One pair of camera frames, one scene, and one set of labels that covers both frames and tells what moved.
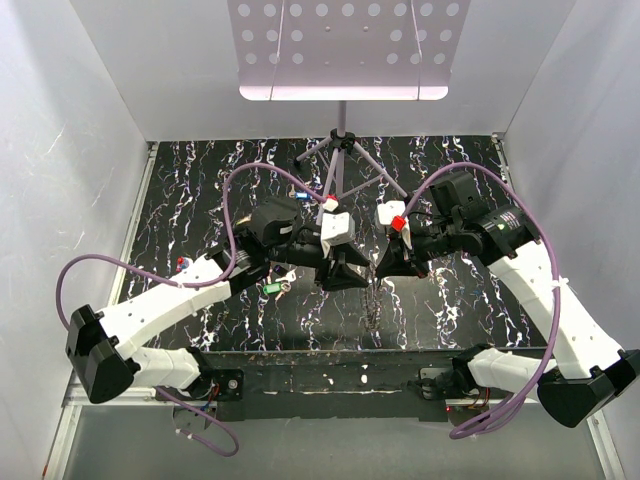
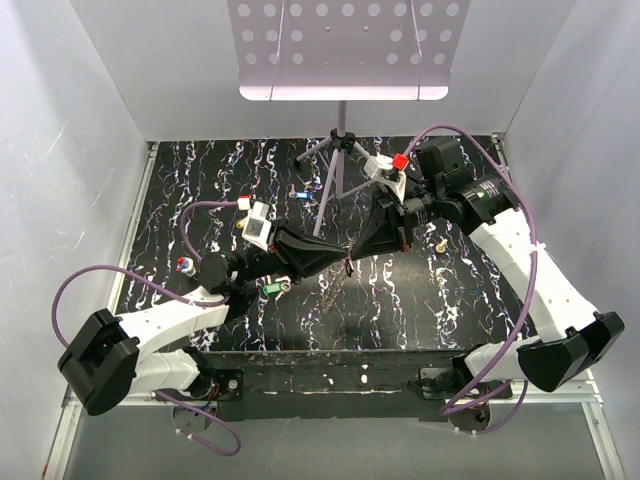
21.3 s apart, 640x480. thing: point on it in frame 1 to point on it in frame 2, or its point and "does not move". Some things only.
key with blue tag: (300, 195) does not move
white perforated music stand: (346, 51) does not move
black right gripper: (394, 262) to (381, 232)
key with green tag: (276, 287) does not move
